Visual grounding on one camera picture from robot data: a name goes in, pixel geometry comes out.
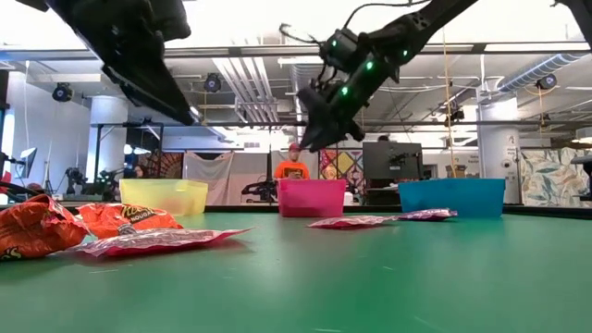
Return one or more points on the black round ceiling camera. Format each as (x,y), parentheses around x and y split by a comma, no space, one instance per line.
(546,81)
(61,92)
(212,82)

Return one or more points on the colourful patchwork tapestry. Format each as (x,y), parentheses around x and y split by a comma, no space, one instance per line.
(344,164)

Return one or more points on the white column with fixtures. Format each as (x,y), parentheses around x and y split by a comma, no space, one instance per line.
(497,148)

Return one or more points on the small tilted monitor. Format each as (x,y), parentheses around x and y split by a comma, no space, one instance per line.
(28,159)

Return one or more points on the person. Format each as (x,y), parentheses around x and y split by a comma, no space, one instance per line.
(291,168)

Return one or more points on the orange candy packet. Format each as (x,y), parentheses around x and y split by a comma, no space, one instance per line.
(139,217)
(37,231)

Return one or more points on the blue plastic bin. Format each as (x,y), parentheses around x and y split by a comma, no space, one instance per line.
(453,196)

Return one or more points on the yellow plastic bin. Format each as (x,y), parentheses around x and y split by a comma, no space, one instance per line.
(162,196)

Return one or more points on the black computer monitor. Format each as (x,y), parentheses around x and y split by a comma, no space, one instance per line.
(392,160)

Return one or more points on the pink plastic bin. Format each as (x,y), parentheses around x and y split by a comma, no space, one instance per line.
(310,199)

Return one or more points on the beige hanging cloth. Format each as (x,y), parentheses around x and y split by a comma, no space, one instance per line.
(208,171)

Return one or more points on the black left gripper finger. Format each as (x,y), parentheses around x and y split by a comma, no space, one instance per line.
(164,74)
(139,85)

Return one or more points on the silver ventilation duct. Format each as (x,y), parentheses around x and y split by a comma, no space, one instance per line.
(536,69)

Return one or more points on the black aluminium table frame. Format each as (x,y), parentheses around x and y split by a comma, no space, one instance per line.
(546,211)

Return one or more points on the black background robot arm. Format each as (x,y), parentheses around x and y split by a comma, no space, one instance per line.
(261,189)

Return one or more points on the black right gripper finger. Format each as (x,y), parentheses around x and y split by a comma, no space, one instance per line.
(324,125)
(355,131)

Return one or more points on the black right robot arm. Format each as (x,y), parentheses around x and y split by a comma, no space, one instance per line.
(439,14)

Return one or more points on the plain white column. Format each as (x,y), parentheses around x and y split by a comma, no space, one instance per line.
(108,139)

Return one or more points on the pale mauve candy packet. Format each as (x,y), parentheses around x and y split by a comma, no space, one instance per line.
(351,222)
(152,240)

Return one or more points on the green table mat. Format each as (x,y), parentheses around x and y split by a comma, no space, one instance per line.
(324,287)

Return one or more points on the brown spiral tapestry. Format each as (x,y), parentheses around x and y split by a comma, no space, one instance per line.
(159,164)

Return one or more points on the leaf pattern wall panel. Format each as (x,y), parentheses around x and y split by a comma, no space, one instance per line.
(552,176)

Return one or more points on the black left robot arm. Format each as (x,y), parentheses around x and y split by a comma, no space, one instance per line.
(32,3)

